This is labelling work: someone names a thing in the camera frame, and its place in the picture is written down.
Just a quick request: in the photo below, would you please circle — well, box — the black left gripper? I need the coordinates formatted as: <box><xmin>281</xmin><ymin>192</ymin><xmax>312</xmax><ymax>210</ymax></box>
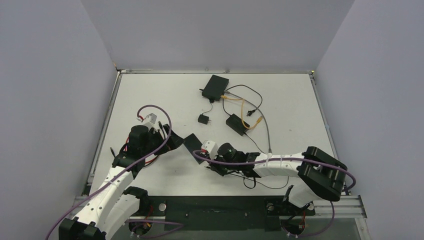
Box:
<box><xmin>142</xmin><ymin>124</ymin><xmax>185</xmax><ymax>158</ymax></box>

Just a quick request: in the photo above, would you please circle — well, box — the small black labelled switch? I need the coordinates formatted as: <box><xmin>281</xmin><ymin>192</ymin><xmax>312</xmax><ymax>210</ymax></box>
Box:
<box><xmin>183</xmin><ymin>133</ymin><xmax>204</xmax><ymax>165</ymax></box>

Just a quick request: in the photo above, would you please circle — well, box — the thin black plug cable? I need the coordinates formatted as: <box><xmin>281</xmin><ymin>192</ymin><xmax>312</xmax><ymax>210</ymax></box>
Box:
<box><xmin>231</xmin><ymin>134</ymin><xmax>290</xmax><ymax>190</ymax></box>

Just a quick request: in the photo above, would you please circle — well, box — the large black network switch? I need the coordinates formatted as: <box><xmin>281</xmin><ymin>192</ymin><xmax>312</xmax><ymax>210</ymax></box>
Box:
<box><xmin>201</xmin><ymin>75</ymin><xmax>229</xmax><ymax>102</ymax></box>

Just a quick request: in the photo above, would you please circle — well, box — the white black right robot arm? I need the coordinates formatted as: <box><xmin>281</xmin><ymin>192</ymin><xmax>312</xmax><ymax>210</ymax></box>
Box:
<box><xmin>193</xmin><ymin>141</ymin><xmax>348</xmax><ymax>214</ymax></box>

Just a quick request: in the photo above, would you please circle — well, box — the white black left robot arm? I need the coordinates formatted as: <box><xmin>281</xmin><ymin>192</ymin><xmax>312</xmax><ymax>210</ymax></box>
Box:
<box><xmin>58</xmin><ymin>123</ymin><xmax>184</xmax><ymax>240</ymax></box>

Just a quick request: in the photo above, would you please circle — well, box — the black power adapter brick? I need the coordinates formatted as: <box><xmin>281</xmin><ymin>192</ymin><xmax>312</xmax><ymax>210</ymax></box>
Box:
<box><xmin>225</xmin><ymin>113</ymin><xmax>250</xmax><ymax>136</ymax></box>

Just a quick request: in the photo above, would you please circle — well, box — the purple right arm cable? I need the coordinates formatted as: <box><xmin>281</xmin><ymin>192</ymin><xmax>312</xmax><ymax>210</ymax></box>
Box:
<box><xmin>192</xmin><ymin>149</ymin><xmax>357</xmax><ymax>192</ymax></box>

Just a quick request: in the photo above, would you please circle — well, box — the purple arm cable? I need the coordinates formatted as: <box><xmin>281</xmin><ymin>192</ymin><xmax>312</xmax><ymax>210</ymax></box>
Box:
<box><xmin>44</xmin><ymin>104</ymin><xmax>173</xmax><ymax>240</ymax></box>
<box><xmin>192</xmin><ymin>149</ymin><xmax>357</xmax><ymax>192</ymax></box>

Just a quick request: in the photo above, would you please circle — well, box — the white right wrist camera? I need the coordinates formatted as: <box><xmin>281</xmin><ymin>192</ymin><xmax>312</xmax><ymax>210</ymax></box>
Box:
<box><xmin>200</xmin><ymin>140</ymin><xmax>219</xmax><ymax>160</ymax></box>

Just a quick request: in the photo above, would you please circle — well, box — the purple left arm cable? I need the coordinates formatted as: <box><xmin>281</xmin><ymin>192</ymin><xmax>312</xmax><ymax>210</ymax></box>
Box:
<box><xmin>44</xmin><ymin>104</ymin><xmax>173</xmax><ymax>240</ymax></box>

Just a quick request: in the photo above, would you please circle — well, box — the small black wall adapter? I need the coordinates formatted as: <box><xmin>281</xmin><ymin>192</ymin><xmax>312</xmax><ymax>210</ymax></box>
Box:
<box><xmin>197</xmin><ymin>114</ymin><xmax>210</xmax><ymax>125</ymax></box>

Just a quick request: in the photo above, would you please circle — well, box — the red orange ethernet cable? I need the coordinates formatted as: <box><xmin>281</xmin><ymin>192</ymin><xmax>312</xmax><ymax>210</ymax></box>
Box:
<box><xmin>125</xmin><ymin>137</ymin><xmax>160</xmax><ymax>166</ymax></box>

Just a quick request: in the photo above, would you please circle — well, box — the black mounting base plate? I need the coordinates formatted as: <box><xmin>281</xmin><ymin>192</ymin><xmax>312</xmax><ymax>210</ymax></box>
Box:
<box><xmin>132</xmin><ymin>195</ymin><xmax>316</xmax><ymax>232</ymax></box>

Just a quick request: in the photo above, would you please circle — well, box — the black adapter mains cord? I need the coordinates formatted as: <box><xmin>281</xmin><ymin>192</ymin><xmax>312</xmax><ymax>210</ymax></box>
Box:
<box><xmin>221</xmin><ymin>84</ymin><xmax>264</xmax><ymax>118</ymax></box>

